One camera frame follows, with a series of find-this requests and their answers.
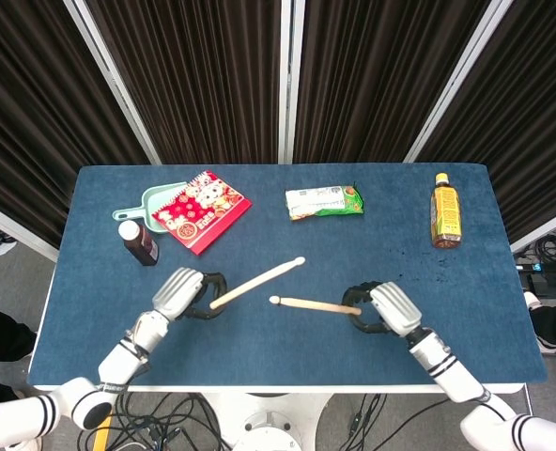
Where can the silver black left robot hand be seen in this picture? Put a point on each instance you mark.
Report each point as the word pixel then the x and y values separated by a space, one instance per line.
pixel 177 291

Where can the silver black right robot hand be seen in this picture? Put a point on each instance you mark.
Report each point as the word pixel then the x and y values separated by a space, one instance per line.
pixel 395 307

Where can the wooden drumstick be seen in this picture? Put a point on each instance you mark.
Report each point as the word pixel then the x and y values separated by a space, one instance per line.
pixel 315 305
pixel 259 280

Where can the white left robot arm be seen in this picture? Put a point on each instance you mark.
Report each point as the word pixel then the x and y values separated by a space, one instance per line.
pixel 118 362

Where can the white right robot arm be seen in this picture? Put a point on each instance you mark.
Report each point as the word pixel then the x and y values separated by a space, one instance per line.
pixel 452 371

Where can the dark juice bottle white cap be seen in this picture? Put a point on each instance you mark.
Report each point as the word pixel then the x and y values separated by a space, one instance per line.
pixel 142 249

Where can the red cartoon spiral notebook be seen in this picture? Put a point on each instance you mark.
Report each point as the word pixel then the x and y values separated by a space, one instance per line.
pixel 198 211

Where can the mint green plastic dustpan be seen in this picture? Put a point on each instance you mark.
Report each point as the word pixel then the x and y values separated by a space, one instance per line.
pixel 158 197

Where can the yellow label tea bottle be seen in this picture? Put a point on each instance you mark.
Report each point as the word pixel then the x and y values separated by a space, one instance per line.
pixel 445 216

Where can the blue fabric table cover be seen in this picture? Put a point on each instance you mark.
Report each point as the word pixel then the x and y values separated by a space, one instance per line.
pixel 278 352

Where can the green white snack packet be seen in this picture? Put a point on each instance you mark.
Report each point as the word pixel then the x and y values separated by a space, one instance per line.
pixel 325 202

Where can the white shoe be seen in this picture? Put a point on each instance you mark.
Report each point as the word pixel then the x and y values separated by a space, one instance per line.
pixel 532 300
pixel 6 248
pixel 548 347

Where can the black pedal with blue tag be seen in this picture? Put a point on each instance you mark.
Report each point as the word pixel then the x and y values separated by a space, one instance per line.
pixel 541 284

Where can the yellow floor bar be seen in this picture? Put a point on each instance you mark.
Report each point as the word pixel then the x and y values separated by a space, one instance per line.
pixel 102 434

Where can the dark pleated screen panel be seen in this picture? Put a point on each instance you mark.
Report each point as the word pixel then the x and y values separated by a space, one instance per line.
pixel 203 80
pixel 34 117
pixel 376 80
pixel 517 117

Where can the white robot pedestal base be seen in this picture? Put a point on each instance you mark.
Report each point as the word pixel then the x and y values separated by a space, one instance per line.
pixel 268 418

